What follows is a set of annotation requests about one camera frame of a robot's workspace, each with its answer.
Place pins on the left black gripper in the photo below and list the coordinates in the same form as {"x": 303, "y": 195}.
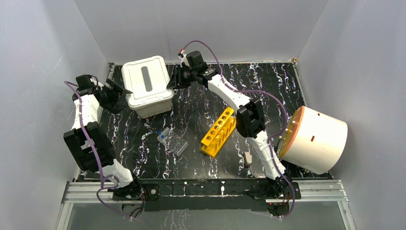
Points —
{"x": 113, "y": 96}

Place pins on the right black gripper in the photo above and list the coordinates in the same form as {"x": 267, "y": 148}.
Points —
{"x": 175, "y": 81}

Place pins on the white bin lid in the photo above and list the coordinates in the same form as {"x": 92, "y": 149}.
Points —
{"x": 147, "y": 81}

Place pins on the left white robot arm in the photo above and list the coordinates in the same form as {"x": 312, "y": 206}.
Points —
{"x": 87, "y": 142}

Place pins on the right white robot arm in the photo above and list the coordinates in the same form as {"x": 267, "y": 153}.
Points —
{"x": 250, "y": 119}

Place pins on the beige plastic bin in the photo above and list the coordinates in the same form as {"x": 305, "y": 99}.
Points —
{"x": 152, "y": 108}

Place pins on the yellow test tube rack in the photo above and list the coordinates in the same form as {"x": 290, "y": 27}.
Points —
{"x": 219, "y": 133}

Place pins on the clear well plate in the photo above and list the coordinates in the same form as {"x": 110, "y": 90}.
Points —
{"x": 174, "y": 143}

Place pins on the small beige stopper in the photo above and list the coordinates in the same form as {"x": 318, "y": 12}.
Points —
{"x": 247, "y": 159}

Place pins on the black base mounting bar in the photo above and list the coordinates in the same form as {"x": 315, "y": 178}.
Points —
{"x": 207, "y": 194}

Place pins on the white centrifuge with orange lid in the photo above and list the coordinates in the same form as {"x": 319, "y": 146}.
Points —
{"x": 313, "y": 141}

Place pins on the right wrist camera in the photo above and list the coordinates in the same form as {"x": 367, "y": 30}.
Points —
{"x": 183, "y": 58}

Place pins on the aluminium frame rail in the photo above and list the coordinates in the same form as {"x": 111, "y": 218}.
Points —
{"x": 315, "y": 190}

